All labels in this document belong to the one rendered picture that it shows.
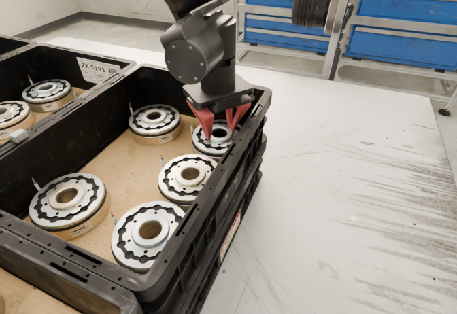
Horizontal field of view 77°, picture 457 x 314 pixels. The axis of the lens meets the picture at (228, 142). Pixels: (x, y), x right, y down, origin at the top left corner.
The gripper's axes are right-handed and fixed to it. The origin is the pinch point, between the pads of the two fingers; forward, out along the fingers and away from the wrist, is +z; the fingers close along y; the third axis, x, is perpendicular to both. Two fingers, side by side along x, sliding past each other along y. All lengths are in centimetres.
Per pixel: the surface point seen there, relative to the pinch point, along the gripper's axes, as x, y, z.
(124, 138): 12.0, -15.4, 4.0
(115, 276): -21.4, -22.1, -5.8
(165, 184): -6.7, -13.0, 0.9
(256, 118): -6.9, 3.2, -5.7
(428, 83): 71, 241, 88
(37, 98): 32.1, -28.9, 0.8
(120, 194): -2.2, -19.6, 4.1
